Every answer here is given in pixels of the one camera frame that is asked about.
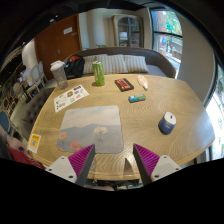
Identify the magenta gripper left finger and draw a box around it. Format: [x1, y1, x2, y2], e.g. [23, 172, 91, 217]
[47, 145, 95, 187]

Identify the clear plastic shaker cup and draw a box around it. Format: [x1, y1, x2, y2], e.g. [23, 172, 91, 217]
[50, 60, 68, 90]

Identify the glass door cabinet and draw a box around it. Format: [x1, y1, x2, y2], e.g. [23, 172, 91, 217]
[112, 14, 144, 48]

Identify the yellow QR code card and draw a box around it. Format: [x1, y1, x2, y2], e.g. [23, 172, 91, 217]
[28, 134, 41, 153]

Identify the floral landscape mouse pad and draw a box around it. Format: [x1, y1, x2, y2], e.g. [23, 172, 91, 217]
[57, 105, 124, 154]

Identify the black framed window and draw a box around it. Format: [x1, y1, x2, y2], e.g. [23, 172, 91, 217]
[150, 9, 183, 72]

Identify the striped cushion right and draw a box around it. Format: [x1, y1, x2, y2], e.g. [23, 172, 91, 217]
[124, 55, 148, 73]

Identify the green and blue packet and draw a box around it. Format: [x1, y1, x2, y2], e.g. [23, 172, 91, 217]
[128, 94, 146, 103]

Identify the white sticker sheet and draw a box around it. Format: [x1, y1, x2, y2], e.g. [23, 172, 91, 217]
[54, 85, 89, 112]

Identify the white and orange tube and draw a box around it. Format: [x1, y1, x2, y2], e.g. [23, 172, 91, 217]
[137, 75, 148, 90]

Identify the grey tufted chair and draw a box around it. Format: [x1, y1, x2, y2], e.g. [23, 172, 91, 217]
[20, 88, 53, 140]

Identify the brown wooden door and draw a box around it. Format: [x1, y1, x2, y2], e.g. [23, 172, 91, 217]
[34, 15, 82, 80]

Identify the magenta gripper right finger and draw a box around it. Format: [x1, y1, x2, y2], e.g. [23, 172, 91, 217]
[133, 144, 181, 185]

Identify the striped cushion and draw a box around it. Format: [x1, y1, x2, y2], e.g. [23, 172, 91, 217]
[83, 54, 106, 74]
[103, 55, 128, 74]
[124, 55, 148, 73]

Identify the grey sofa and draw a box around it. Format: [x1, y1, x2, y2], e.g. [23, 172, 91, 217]
[64, 46, 177, 80]

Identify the striped cushion middle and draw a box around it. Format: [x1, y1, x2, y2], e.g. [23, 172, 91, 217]
[103, 55, 128, 74]

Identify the green energy drink can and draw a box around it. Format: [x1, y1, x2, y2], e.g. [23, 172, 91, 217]
[92, 61, 105, 86]

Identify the striped cushion left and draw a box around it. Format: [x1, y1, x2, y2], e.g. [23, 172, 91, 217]
[83, 54, 106, 74]

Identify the black and orange box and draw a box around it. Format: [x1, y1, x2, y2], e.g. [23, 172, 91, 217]
[115, 78, 134, 92]

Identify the black backpack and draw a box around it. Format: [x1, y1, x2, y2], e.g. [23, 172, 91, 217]
[64, 55, 85, 79]

